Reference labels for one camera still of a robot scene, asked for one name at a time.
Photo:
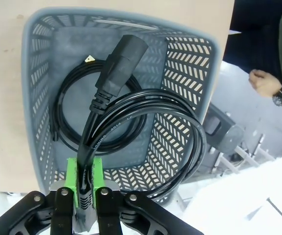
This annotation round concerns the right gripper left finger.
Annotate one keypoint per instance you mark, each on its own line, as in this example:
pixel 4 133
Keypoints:
pixel 60 213

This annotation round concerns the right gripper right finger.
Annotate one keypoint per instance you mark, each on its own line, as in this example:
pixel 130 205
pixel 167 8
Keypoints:
pixel 107 213

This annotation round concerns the person's left hand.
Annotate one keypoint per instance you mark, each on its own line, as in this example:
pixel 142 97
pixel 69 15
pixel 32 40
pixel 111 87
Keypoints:
pixel 265 83

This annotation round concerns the white side table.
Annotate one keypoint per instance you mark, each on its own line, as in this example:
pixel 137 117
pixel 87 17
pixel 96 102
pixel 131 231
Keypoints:
pixel 241 195

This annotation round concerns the black floor box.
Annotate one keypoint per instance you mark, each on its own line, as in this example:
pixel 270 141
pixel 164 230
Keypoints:
pixel 226 132

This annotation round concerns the grey plastic lattice basket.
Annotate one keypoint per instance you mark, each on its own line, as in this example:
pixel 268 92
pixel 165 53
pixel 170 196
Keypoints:
pixel 65 49

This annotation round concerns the black wrist watch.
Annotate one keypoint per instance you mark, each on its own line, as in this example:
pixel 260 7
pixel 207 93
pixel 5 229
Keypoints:
pixel 278 96

